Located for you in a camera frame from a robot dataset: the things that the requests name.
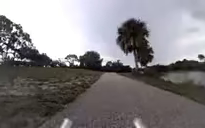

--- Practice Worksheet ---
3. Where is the row of dark trees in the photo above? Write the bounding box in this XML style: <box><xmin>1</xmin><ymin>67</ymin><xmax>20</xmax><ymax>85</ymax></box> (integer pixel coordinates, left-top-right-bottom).
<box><xmin>23</xmin><ymin>49</ymin><xmax>133</xmax><ymax>73</ymax></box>

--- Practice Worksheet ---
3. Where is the grey asphalt path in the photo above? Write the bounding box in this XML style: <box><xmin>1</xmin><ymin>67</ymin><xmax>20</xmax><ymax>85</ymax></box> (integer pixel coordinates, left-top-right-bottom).
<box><xmin>39</xmin><ymin>72</ymin><xmax>205</xmax><ymax>128</ymax></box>

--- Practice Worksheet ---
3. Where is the tall palm tree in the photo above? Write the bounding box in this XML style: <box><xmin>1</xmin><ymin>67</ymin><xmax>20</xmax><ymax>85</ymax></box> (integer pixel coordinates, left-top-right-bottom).
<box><xmin>115</xmin><ymin>17</ymin><xmax>155</xmax><ymax>73</ymax></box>

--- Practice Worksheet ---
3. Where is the robot's own part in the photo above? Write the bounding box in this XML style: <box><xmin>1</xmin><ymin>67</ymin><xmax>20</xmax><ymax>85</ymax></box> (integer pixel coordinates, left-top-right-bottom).
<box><xmin>132</xmin><ymin>117</ymin><xmax>146</xmax><ymax>128</ymax></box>
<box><xmin>59</xmin><ymin>117</ymin><xmax>74</xmax><ymax>128</ymax></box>

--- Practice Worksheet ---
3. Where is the wide grass field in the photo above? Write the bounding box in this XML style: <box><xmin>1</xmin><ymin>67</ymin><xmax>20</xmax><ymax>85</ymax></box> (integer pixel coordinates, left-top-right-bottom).
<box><xmin>0</xmin><ymin>64</ymin><xmax>104</xmax><ymax>128</ymax></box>

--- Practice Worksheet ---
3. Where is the distant tree line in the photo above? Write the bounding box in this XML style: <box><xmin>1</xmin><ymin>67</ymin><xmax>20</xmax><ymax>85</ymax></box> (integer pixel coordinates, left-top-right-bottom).
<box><xmin>154</xmin><ymin>53</ymin><xmax>205</xmax><ymax>73</ymax></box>

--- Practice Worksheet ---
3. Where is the grass strip beside water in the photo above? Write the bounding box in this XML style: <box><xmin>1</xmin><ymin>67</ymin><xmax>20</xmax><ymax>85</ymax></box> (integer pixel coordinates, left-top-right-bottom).
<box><xmin>118</xmin><ymin>71</ymin><xmax>205</xmax><ymax>108</ymax></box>

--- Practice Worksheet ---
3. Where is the large broad tree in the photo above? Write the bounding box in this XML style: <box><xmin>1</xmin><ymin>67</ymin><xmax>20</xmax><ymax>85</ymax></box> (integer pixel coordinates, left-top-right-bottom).
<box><xmin>0</xmin><ymin>14</ymin><xmax>37</xmax><ymax>66</ymax></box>

